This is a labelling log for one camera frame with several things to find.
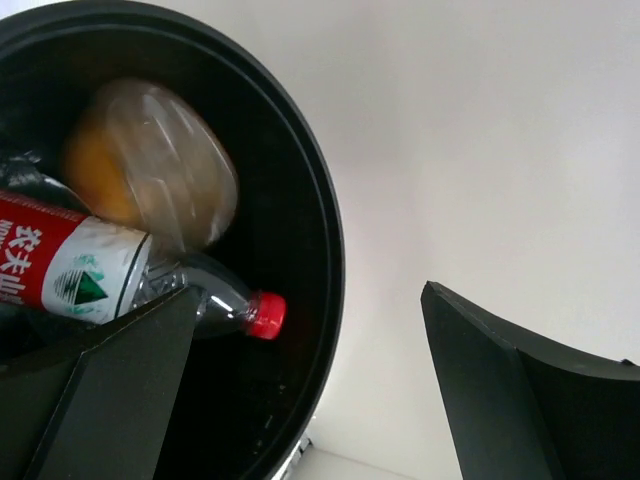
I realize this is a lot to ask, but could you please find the left aluminium frame rail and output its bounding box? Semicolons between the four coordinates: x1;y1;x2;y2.
272;433;312;480

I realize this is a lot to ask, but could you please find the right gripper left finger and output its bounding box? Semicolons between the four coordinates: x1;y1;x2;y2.
1;289;197;479

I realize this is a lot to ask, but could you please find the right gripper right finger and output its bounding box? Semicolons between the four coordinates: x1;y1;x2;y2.
421;282;639;479

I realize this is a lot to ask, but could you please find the small orange juice bottle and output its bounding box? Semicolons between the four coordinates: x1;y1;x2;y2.
62;78;239;251

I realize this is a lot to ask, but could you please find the red label clear bottle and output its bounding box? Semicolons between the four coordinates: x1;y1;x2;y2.
1;191;287;340

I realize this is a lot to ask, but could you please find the black plastic waste bin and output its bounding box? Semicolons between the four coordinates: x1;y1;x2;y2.
1;1;345;479

